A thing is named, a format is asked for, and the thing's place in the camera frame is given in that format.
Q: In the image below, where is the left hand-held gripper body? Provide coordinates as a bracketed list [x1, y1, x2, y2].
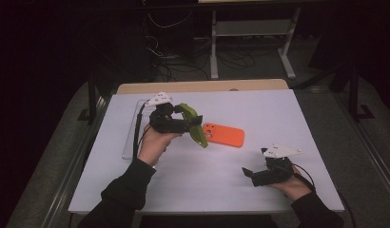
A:
[145, 91, 191, 134]

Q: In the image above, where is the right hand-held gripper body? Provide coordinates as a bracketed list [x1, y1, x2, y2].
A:
[251, 143, 303, 188]

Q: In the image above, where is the green phone case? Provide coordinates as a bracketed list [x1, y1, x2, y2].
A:
[175, 103, 209, 149]

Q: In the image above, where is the orange phone case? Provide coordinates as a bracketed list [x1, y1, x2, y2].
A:
[202, 123, 246, 148]

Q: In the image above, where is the clear plastic rack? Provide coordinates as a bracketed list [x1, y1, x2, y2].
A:
[122, 99, 166, 162]

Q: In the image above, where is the person's left hand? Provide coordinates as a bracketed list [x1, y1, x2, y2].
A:
[137, 123, 184, 167]

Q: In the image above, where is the person's right hand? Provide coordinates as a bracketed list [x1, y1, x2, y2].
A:
[268, 166, 313, 202]

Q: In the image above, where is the wooden table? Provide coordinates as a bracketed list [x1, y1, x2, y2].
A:
[116, 78, 290, 95]

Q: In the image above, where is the black metal stand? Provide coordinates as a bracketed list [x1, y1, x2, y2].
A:
[347, 60, 376, 124]
[77, 70, 104, 125]

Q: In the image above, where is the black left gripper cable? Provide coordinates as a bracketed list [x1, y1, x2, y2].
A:
[131, 100, 152, 160]

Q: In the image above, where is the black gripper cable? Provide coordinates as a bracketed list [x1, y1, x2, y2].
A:
[291, 162, 357, 228]
[131, 100, 152, 160]

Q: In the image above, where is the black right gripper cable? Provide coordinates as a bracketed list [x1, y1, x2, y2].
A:
[291, 162, 357, 228]

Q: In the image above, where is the hanging white cable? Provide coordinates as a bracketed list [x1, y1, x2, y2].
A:
[146, 10, 193, 30]

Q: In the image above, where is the metal frame rail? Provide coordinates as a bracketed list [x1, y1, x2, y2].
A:
[334, 91, 390, 203]
[40, 94, 112, 228]

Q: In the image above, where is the white metal desk frame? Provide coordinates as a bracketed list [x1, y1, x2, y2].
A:
[209, 7, 302, 80]

